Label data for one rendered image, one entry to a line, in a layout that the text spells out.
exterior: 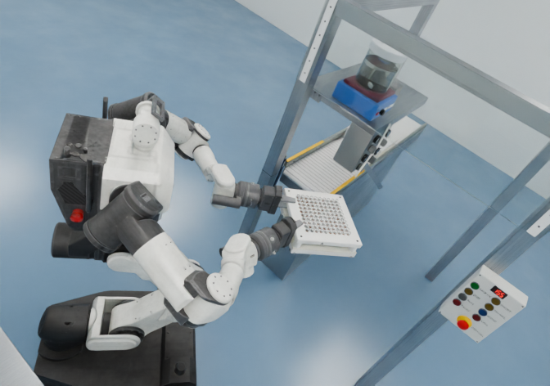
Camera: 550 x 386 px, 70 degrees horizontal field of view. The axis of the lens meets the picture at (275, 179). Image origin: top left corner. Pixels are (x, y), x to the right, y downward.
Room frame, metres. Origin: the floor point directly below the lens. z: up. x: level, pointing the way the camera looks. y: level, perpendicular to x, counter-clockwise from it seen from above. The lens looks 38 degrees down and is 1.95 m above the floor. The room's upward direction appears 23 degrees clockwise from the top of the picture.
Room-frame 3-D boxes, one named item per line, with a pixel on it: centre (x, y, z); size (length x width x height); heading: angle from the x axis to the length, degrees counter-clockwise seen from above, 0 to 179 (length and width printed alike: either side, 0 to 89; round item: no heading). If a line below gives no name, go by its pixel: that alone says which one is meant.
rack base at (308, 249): (1.08, -0.20, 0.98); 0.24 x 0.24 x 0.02; 24
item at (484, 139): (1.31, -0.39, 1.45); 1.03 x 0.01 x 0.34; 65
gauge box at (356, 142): (1.54, -0.29, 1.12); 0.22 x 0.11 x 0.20; 155
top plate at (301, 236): (1.08, -0.20, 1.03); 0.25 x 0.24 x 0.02; 24
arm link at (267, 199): (1.06, 0.02, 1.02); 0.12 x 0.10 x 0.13; 106
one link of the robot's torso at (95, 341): (0.81, 0.39, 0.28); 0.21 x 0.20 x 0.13; 115
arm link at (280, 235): (0.90, -0.07, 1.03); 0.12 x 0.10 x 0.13; 146
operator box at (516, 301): (1.05, -0.86, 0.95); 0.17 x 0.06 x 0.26; 65
